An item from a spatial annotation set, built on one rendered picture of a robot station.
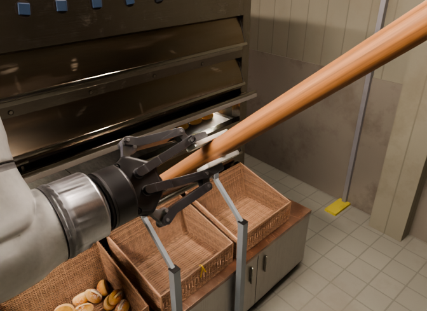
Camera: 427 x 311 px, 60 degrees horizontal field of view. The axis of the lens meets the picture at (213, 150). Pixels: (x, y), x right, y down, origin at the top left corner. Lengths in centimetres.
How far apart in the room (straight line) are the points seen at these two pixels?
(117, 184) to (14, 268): 14
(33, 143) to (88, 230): 138
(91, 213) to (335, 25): 332
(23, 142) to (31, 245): 140
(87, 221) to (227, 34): 204
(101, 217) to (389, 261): 318
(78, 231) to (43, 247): 4
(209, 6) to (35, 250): 196
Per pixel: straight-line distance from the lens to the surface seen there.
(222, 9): 233
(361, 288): 319
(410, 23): 37
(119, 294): 211
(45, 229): 42
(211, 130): 250
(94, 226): 44
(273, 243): 256
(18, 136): 179
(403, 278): 339
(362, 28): 349
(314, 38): 374
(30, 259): 42
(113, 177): 46
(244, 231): 206
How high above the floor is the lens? 223
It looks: 28 degrees down
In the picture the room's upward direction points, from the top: straight up
